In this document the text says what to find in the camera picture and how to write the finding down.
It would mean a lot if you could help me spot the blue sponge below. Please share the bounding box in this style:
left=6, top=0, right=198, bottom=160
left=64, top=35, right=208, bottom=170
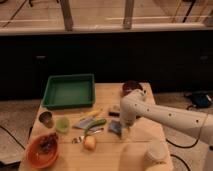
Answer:
left=108, top=120, right=121, bottom=136

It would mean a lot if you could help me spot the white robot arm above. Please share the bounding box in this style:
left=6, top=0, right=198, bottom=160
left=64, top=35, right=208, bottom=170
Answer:
left=120, top=89, right=213, bottom=171

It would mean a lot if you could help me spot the green plastic tray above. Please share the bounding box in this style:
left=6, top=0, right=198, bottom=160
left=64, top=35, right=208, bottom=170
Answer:
left=42, top=74, right=95, bottom=110

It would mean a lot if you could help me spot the green cucumber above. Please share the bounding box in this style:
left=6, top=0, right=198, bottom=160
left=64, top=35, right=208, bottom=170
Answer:
left=84, top=119, right=107, bottom=135

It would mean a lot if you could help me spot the yellow apple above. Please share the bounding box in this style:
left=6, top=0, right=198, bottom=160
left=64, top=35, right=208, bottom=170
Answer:
left=83, top=136, right=96, bottom=151

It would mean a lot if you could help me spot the grey cloth piece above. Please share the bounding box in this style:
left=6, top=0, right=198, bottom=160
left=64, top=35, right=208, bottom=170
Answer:
left=73, top=117, right=94, bottom=129

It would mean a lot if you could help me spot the dark red bowl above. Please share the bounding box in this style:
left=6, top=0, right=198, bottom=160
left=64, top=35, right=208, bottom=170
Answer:
left=122, top=80, right=142, bottom=96

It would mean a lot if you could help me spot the metal peeler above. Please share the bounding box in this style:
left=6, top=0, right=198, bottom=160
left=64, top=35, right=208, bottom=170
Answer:
left=71, top=127, right=104, bottom=145

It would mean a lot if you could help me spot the light green cup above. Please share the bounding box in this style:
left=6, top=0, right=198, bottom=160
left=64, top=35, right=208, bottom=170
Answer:
left=55, top=117, right=70, bottom=133

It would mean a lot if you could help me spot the metal cup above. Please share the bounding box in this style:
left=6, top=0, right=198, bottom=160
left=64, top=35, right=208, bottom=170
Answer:
left=39, top=111, right=53, bottom=128

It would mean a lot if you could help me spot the blue device on floor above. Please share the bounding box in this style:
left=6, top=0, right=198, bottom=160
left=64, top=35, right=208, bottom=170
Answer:
left=187, top=92, right=212, bottom=108

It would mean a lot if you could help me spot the orange bowl with food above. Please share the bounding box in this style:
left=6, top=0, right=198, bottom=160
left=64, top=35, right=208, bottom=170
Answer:
left=26, top=133, right=59, bottom=169

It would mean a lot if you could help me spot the yellow handled tool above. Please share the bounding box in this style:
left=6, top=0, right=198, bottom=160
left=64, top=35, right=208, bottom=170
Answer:
left=80, top=110, right=102, bottom=120

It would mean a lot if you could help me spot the black floor cable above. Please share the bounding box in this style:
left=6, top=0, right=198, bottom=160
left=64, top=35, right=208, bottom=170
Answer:
left=165, top=138, right=200, bottom=149

